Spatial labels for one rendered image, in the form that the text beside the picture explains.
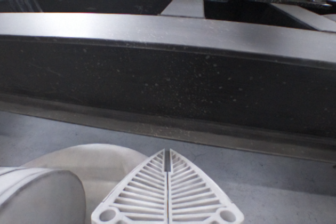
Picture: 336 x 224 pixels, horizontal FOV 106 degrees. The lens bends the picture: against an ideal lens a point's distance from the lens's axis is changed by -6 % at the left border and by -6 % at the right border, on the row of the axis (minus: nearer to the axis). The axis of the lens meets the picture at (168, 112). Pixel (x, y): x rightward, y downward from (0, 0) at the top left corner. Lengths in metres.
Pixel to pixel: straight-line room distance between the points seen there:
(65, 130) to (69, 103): 0.58
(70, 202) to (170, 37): 0.25
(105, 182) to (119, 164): 0.08
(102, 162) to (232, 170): 0.65
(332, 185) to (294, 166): 0.19
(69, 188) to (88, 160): 0.25
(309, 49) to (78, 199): 0.38
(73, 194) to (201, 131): 0.30
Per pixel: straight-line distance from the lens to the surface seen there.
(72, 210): 0.23
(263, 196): 0.88
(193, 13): 0.38
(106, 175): 0.46
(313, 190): 1.06
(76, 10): 1.35
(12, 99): 0.71
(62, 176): 0.21
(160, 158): 0.17
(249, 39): 0.26
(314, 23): 0.48
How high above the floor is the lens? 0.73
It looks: 48 degrees down
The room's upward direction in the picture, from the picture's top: 1 degrees clockwise
